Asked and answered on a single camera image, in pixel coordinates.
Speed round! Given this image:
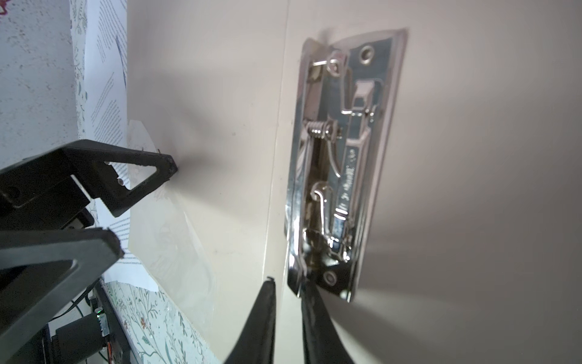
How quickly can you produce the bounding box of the printed paper sheet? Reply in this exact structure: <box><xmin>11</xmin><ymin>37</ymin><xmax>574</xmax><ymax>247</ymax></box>
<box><xmin>84</xmin><ymin>1</ymin><xmax>159</xmax><ymax>292</ymax></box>

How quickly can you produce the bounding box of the chrome folder clip mechanism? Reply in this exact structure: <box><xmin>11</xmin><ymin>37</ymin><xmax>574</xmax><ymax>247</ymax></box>
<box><xmin>285</xmin><ymin>29</ymin><xmax>408</xmax><ymax>301</ymax></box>

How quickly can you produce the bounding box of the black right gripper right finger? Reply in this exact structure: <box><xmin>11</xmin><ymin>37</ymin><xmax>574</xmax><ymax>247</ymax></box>
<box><xmin>300</xmin><ymin>281</ymin><xmax>354</xmax><ymax>364</ymax></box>

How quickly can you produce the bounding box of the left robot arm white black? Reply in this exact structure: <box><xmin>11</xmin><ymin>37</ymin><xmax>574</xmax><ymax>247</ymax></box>
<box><xmin>1</xmin><ymin>140</ymin><xmax>177</xmax><ymax>363</ymax></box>

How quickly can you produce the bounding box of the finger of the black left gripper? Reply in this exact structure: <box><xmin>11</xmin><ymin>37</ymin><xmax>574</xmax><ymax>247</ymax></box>
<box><xmin>1</xmin><ymin>228</ymin><xmax>124</xmax><ymax>350</ymax></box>
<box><xmin>61</xmin><ymin>140</ymin><xmax>178</xmax><ymax>217</ymax></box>

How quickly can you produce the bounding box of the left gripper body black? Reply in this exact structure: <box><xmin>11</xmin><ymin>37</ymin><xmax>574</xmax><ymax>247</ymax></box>
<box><xmin>1</xmin><ymin>150</ymin><xmax>95</xmax><ymax>231</ymax></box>

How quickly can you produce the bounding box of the beige file folder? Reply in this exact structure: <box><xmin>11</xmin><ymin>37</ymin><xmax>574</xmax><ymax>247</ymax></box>
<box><xmin>127</xmin><ymin>1</ymin><xmax>581</xmax><ymax>363</ymax></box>

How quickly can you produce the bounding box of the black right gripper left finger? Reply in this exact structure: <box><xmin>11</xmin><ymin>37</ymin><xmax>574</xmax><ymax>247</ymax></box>
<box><xmin>224</xmin><ymin>277</ymin><xmax>277</xmax><ymax>363</ymax></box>

